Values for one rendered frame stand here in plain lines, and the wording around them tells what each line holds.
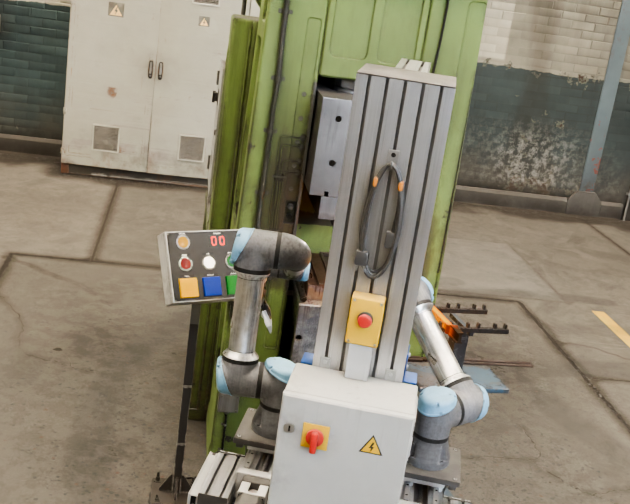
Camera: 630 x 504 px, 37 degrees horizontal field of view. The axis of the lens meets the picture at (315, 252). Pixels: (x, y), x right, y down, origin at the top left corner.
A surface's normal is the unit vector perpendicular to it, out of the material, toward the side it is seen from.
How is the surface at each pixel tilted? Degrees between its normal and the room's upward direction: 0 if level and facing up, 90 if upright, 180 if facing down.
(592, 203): 90
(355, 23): 90
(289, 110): 90
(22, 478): 0
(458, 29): 90
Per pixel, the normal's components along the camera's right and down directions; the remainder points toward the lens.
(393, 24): 0.11, 0.31
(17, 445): 0.14, -0.95
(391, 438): -0.14, 0.28
